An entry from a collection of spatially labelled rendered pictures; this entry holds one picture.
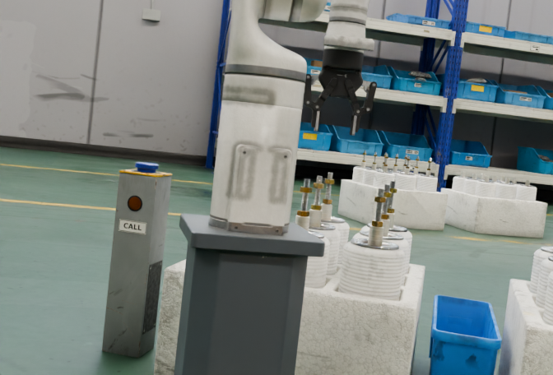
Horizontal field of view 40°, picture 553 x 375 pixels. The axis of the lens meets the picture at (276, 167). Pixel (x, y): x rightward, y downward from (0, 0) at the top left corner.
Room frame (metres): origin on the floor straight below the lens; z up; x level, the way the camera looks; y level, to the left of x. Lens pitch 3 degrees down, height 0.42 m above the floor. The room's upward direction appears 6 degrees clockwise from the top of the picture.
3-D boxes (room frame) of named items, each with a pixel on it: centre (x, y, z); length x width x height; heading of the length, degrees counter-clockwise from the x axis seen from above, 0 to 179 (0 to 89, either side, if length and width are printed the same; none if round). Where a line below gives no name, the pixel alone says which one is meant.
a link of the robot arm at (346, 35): (1.40, -0.10, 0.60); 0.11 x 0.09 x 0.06; 3
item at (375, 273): (1.16, -0.17, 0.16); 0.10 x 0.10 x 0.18
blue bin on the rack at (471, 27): (6.37, -1.50, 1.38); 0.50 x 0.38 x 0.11; 14
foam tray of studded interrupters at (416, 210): (3.71, -0.59, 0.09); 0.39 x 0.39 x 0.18; 20
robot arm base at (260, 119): (0.86, 0.02, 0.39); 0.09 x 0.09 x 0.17; 13
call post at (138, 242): (1.29, 0.22, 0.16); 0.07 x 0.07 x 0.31; 77
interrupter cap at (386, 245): (1.16, -0.17, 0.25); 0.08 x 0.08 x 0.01
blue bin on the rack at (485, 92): (6.37, -1.50, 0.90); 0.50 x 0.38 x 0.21; 12
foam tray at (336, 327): (1.30, -0.08, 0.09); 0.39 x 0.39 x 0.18; 77
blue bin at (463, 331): (1.33, -0.36, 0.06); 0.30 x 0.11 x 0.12; 168
